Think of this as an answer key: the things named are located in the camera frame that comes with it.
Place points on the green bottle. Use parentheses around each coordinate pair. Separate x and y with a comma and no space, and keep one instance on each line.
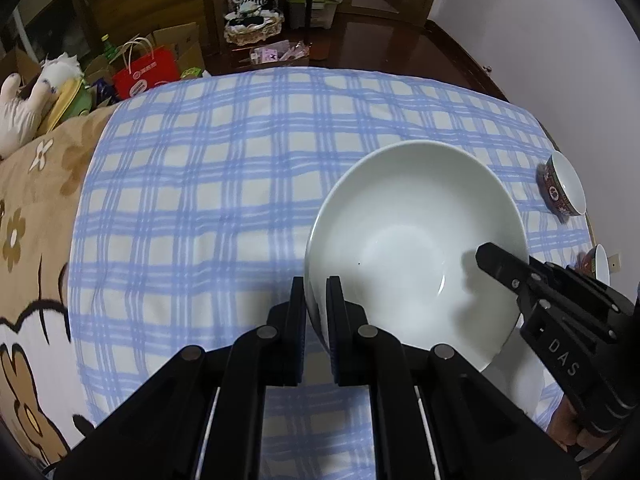
(108,47)

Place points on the yellow green cushion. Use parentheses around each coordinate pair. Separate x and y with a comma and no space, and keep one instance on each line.
(70,105)

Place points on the red patterned bowl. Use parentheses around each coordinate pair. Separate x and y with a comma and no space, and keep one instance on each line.
(560,187)
(595,262)

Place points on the cardboard box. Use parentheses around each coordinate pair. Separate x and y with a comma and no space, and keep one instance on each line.
(22,67)
(182,42)

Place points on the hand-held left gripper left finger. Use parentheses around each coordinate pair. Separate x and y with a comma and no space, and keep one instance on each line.
(297,330)

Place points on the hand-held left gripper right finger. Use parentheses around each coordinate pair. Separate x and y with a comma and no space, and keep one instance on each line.
(336,330)

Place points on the person's right hand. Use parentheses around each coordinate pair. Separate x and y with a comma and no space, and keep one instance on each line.
(562,427)

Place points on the brown floral blanket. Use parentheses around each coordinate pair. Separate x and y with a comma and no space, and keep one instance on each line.
(40,260)

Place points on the wooden display cabinet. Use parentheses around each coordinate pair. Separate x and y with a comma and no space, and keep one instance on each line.
(85,10)

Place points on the red paper bag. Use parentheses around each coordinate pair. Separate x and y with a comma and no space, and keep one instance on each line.
(150,77)

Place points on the white plush toy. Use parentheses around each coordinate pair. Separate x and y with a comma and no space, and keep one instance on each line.
(20,110)

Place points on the woven basket with socks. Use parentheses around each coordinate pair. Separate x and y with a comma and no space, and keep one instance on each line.
(252,27)

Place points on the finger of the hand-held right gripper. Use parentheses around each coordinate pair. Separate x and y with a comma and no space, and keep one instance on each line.
(505,267)

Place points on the large white bowl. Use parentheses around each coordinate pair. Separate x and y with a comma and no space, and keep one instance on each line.
(400,240)

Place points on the wall socket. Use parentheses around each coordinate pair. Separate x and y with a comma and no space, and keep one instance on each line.
(615,263)

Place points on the blue plaid cloth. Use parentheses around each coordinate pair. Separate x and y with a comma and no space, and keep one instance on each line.
(200,210)

